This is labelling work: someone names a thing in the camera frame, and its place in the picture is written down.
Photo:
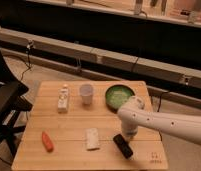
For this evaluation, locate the black chair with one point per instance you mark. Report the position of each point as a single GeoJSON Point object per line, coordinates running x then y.
{"type": "Point", "coordinates": [11, 104]}

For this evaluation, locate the orange carrot toy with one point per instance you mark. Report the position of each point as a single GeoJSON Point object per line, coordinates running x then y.
{"type": "Point", "coordinates": [47, 142]}

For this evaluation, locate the green bowl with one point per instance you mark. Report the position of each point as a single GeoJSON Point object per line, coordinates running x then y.
{"type": "Point", "coordinates": [117, 95]}

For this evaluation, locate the white rectangular bottle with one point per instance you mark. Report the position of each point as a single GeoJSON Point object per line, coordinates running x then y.
{"type": "Point", "coordinates": [63, 100]}

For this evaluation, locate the black eraser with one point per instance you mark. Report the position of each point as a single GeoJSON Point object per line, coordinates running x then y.
{"type": "Point", "coordinates": [123, 146]}

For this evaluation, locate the translucent plastic cup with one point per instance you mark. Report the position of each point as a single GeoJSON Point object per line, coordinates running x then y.
{"type": "Point", "coordinates": [86, 92]}

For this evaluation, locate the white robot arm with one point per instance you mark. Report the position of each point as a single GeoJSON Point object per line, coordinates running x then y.
{"type": "Point", "coordinates": [132, 115]}

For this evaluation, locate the white gripper tip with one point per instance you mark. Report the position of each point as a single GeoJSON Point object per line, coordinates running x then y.
{"type": "Point", "coordinates": [129, 135]}

